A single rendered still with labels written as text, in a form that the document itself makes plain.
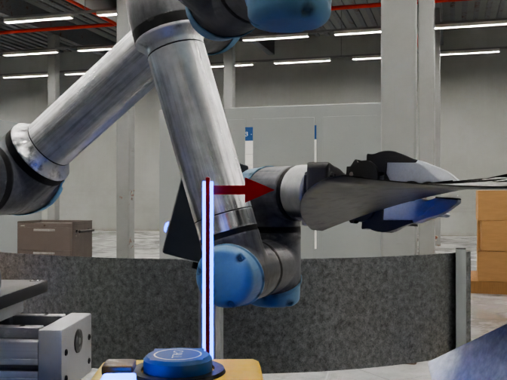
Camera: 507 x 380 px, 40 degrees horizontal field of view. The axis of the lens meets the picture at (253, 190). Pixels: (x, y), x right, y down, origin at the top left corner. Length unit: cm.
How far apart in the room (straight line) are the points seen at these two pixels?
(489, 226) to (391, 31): 416
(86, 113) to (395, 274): 174
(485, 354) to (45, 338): 57
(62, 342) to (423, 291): 191
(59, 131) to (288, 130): 581
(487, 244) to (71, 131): 786
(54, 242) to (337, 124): 310
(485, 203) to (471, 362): 802
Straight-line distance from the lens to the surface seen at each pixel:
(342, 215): 75
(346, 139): 674
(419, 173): 78
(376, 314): 260
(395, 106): 499
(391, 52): 505
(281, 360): 251
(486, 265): 878
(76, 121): 110
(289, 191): 90
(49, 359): 100
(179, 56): 87
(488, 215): 872
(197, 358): 41
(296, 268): 96
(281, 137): 687
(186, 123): 85
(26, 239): 758
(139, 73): 106
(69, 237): 734
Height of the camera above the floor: 118
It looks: level
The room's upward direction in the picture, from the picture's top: straight up
